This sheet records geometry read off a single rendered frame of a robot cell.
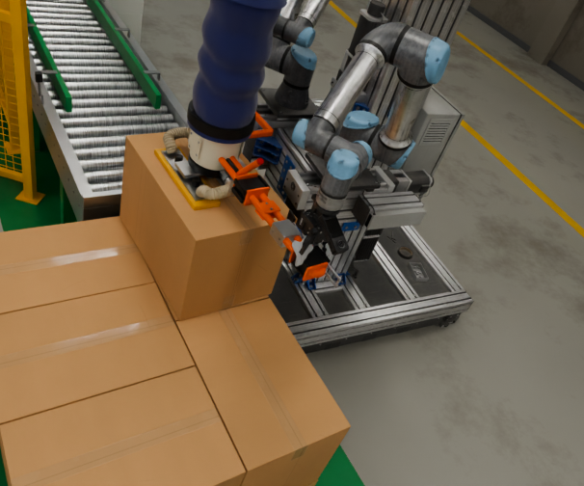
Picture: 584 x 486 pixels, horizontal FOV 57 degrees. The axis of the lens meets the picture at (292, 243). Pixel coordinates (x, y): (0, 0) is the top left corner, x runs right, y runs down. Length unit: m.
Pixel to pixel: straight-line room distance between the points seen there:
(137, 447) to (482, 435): 1.74
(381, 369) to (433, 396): 0.28
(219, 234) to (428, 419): 1.50
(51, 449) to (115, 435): 0.17
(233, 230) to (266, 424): 0.63
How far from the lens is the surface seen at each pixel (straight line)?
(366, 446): 2.58
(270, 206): 1.70
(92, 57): 3.65
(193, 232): 1.75
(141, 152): 2.07
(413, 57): 1.65
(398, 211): 2.16
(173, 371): 1.89
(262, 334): 2.04
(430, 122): 2.33
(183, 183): 1.91
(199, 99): 1.78
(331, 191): 1.39
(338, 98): 1.54
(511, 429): 3.03
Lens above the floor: 2.10
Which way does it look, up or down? 40 degrees down
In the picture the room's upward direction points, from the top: 19 degrees clockwise
